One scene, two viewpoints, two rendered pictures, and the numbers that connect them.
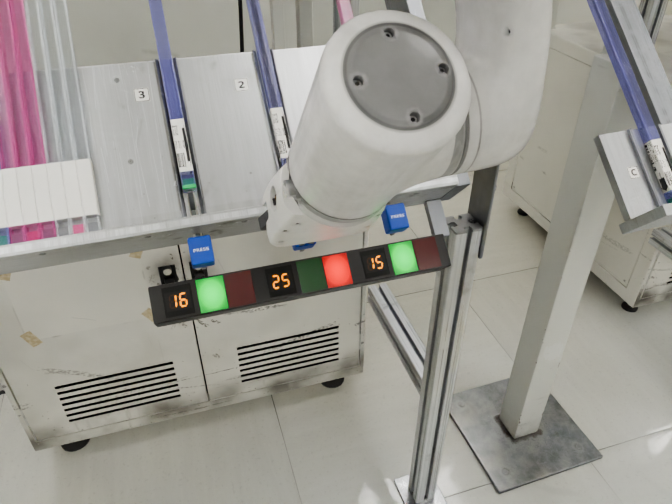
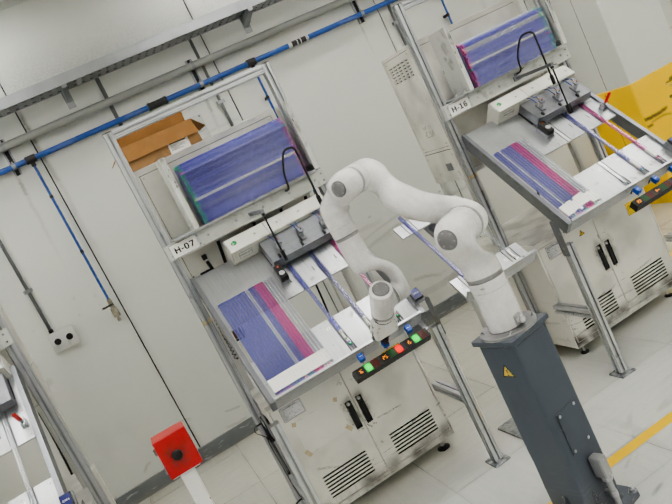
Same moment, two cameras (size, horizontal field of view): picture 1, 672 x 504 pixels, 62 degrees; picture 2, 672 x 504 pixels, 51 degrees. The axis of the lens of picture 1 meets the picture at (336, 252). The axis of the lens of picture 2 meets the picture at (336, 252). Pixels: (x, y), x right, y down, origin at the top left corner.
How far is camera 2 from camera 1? 2.11 m
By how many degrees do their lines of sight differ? 27
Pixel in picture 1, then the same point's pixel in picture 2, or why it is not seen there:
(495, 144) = (403, 292)
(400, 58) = (379, 287)
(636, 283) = (571, 336)
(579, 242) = not seen: hidden behind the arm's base
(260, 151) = (364, 328)
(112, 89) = (320, 330)
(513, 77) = (399, 281)
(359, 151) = (379, 301)
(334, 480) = (458, 474)
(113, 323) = (336, 436)
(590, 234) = not seen: hidden behind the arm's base
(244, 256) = (374, 387)
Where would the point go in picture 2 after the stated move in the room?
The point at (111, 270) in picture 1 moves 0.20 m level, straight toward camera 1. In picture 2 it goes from (328, 410) to (350, 417)
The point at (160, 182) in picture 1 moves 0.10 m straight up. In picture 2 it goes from (343, 346) to (331, 323)
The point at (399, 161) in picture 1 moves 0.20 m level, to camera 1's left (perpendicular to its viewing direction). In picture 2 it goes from (386, 300) to (333, 325)
